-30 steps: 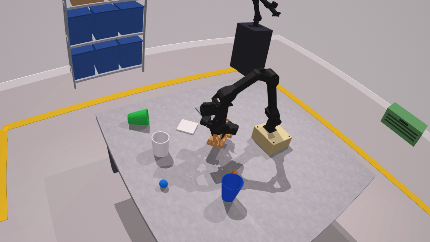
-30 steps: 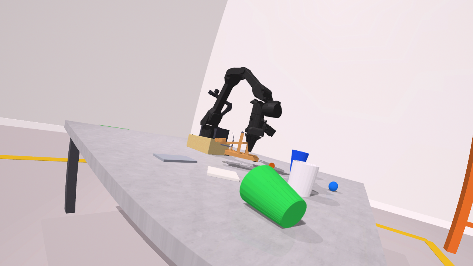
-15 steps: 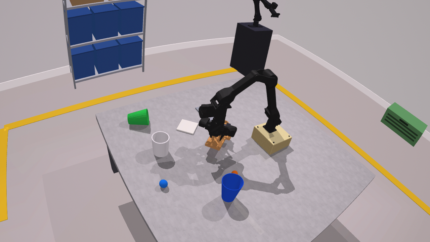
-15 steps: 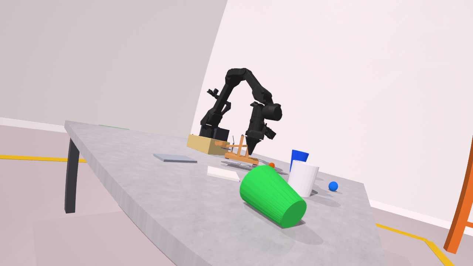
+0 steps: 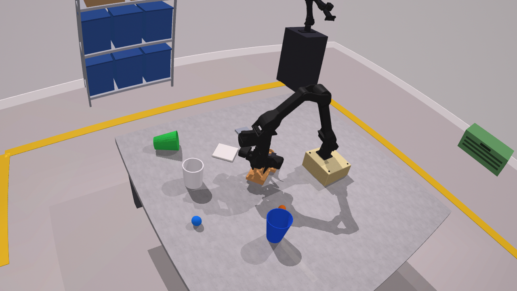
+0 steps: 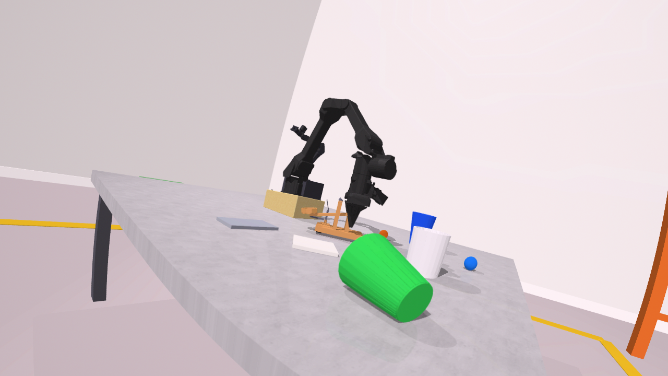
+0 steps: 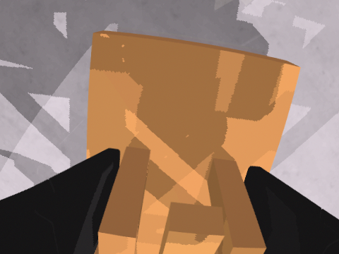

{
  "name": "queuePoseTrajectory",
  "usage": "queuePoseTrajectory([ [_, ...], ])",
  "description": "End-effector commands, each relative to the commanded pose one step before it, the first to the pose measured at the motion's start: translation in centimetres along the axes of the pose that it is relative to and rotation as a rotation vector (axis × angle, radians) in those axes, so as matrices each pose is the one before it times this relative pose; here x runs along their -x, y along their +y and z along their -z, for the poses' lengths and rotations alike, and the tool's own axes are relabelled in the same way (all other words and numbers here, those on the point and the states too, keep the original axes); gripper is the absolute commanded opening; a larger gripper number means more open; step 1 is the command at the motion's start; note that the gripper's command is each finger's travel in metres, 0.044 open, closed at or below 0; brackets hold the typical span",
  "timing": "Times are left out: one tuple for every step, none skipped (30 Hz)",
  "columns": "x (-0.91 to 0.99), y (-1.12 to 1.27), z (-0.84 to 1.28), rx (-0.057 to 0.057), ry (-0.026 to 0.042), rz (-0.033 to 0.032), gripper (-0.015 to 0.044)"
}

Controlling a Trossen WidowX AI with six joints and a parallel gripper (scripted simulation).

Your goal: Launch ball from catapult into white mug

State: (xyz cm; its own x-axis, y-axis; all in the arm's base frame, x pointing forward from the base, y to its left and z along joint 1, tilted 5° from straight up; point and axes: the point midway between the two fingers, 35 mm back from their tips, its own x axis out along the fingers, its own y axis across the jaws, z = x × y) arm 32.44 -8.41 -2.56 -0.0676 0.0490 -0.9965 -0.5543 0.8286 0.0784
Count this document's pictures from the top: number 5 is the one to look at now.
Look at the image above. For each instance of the white cup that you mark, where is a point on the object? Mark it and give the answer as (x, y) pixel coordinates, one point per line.
(193, 173)

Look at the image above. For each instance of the blue cup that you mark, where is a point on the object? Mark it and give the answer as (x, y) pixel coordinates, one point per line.
(278, 222)

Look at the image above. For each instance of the green plastic cup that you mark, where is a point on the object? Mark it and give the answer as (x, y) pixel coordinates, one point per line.
(169, 141)

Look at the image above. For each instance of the blue ball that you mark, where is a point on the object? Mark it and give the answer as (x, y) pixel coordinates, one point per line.
(196, 220)

